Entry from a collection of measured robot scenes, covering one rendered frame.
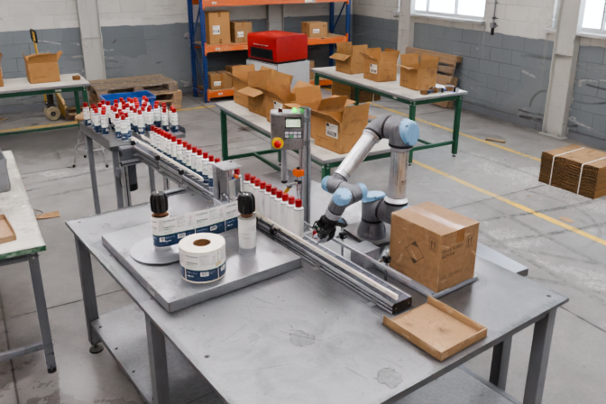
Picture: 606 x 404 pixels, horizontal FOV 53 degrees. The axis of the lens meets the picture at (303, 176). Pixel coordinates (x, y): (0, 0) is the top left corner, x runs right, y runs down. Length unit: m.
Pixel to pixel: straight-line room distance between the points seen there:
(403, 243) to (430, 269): 0.18
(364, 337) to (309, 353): 0.23
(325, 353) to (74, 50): 8.44
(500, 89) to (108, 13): 6.08
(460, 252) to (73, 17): 8.31
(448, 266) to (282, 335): 0.77
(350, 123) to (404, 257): 2.05
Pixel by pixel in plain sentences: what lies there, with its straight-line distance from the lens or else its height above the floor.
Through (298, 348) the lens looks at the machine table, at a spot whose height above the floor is 0.83.
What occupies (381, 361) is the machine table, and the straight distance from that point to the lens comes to 2.29.
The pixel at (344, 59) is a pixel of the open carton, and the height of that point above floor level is 0.98.
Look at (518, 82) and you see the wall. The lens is 9.03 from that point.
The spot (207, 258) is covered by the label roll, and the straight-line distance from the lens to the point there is 2.62.
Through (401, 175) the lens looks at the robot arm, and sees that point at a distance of 2.91.
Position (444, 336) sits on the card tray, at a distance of 2.45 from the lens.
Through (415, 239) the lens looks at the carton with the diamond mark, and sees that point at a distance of 2.68.
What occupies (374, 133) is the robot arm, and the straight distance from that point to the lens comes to 2.88.
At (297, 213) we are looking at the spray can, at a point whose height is 1.02.
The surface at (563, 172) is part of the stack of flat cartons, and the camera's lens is 6.64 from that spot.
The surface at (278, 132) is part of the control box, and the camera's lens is 3.02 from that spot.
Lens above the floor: 2.19
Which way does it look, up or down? 20 degrees down
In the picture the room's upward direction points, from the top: straight up
